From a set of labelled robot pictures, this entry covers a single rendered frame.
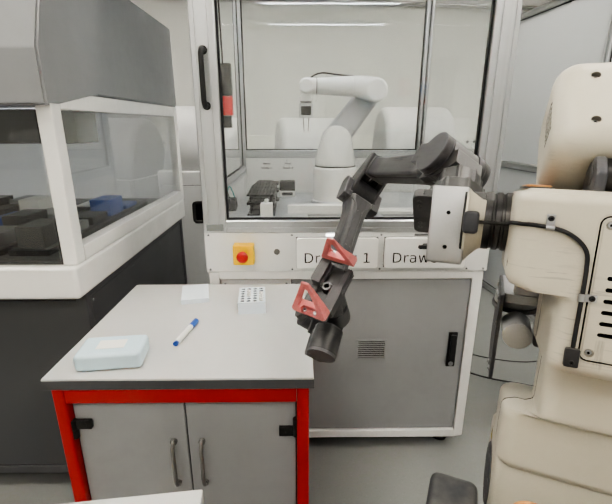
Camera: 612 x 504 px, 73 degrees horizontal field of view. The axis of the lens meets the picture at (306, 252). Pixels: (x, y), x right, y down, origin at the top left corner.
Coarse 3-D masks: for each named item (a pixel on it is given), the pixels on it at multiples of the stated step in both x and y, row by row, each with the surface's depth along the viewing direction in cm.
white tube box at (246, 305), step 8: (240, 288) 135; (248, 288) 135; (256, 288) 135; (264, 288) 135; (240, 296) 129; (256, 296) 129; (264, 296) 129; (240, 304) 124; (248, 304) 124; (256, 304) 125; (264, 304) 125; (240, 312) 125; (248, 312) 125; (256, 312) 126; (264, 312) 126
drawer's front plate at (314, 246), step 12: (300, 240) 145; (312, 240) 145; (324, 240) 145; (360, 240) 145; (372, 240) 145; (300, 252) 146; (312, 252) 146; (360, 252) 146; (372, 252) 146; (300, 264) 147; (312, 264) 148; (360, 264) 148; (372, 264) 148
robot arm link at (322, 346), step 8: (296, 312) 89; (312, 320) 85; (312, 328) 84; (320, 328) 79; (328, 328) 79; (336, 328) 79; (312, 336) 79; (320, 336) 78; (328, 336) 78; (336, 336) 78; (312, 344) 78; (320, 344) 77; (328, 344) 77; (336, 344) 78; (312, 352) 78; (320, 352) 77; (328, 352) 76; (336, 352) 78; (320, 360) 80; (328, 360) 79
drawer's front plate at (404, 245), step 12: (396, 240) 145; (408, 240) 145; (420, 240) 145; (384, 252) 148; (396, 252) 147; (408, 252) 147; (420, 252) 147; (384, 264) 148; (396, 264) 148; (408, 264) 148; (420, 264) 148; (432, 264) 148; (444, 264) 148
